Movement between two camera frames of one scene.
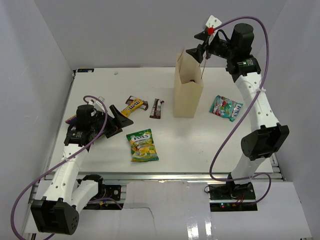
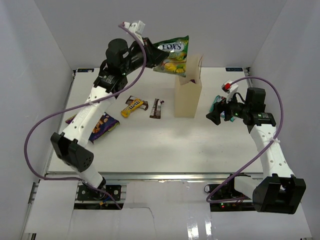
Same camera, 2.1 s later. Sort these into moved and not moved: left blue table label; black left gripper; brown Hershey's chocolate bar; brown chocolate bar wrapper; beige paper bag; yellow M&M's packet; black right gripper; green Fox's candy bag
Moved: green Fox's candy bag; black right gripper; black left gripper
Not moved: yellow M&M's packet; brown Hershey's chocolate bar; left blue table label; brown chocolate bar wrapper; beige paper bag
